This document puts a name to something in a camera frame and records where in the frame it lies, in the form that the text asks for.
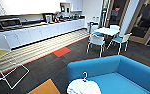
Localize blue and white bin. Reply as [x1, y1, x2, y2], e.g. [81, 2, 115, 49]
[87, 21, 95, 34]

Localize dark microwave oven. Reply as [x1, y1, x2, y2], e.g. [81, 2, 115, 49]
[0, 18, 24, 30]

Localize white hanger of shirt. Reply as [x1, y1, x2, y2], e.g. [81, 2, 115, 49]
[82, 71, 90, 83]

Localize white upper kitchen cabinets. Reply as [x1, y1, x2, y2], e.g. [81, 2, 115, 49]
[0, 0, 62, 16]

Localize white kitchen counter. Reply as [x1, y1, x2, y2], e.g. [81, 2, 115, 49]
[0, 18, 87, 50]

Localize square white table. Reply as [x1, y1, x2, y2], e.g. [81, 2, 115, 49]
[93, 27, 121, 36]

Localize framed picture on wall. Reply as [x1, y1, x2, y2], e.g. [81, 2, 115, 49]
[59, 2, 72, 14]

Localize blue upholstered chair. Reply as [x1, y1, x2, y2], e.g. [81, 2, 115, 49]
[66, 54, 150, 94]

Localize wooden framed glass door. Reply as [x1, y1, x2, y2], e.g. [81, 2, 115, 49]
[105, 0, 130, 28]
[129, 0, 150, 45]

